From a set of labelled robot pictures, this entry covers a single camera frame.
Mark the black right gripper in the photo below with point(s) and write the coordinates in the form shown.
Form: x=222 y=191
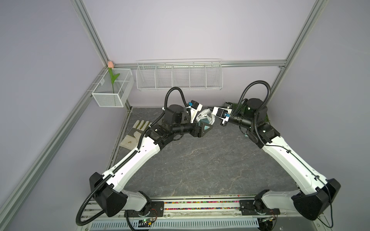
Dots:
x=223 y=125

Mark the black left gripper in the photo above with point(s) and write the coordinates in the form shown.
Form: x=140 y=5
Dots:
x=200 y=133

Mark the teal charger block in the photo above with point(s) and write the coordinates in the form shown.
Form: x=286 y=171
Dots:
x=205 y=125

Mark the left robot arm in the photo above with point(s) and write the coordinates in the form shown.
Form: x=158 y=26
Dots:
x=108 y=195

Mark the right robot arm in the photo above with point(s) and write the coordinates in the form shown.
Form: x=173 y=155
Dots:
x=315 y=192

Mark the green artificial grass mat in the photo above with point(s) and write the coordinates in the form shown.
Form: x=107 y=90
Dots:
x=234 y=105

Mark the beige gardening glove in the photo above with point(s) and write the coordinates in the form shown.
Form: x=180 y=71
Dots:
x=130 y=141

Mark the artificial pink tulip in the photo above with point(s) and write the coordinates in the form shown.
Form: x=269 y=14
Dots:
x=113 y=76

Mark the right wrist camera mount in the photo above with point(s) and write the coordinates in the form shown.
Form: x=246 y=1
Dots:
x=222 y=113

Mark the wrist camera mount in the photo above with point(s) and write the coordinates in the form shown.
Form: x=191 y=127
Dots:
x=222 y=113
x=194 y=107

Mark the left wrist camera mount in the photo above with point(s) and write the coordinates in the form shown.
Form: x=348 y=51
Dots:
x=194 y=107

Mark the white wire wall shelf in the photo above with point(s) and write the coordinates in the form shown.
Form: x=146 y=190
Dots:
x=188 y=74

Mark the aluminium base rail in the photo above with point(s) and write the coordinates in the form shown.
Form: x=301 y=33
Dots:
x=200 y=207

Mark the white mesh wall basket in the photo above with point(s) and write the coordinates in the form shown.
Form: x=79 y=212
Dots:
x=103 y=94

